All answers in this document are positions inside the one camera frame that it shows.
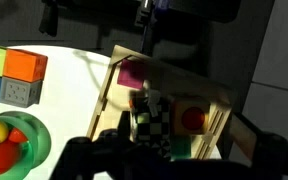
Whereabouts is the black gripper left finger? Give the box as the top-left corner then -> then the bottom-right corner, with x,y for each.
48,110 -> 135,180

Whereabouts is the magenta toy block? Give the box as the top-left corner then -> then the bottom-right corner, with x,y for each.
116,59 -> 149,90

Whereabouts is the orange toy block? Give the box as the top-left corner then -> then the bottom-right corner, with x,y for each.
2,48 -> 49,83

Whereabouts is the red toy tomato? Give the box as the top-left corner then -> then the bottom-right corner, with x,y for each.
0,139 -> 22,176

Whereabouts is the gray toy block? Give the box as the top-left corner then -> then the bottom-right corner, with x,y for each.
0,76 -> 43,109

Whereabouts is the wooden cube with orange circle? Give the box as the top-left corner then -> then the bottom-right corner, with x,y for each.
172,98 -> 212,136

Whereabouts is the small orange-red toy fruit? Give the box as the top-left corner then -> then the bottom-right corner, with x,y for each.
7,127 -> 29,144

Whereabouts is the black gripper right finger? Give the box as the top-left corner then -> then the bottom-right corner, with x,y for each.
232,112 -> 288,180

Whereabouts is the green translucent bowl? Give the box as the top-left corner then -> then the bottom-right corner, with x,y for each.
0,110 -> 52,180

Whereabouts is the black white checkered cube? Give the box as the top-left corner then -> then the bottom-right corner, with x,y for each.
132,97 -> 172,158

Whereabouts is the wooden tray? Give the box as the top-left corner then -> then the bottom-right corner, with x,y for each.
85,44 -> 234,162

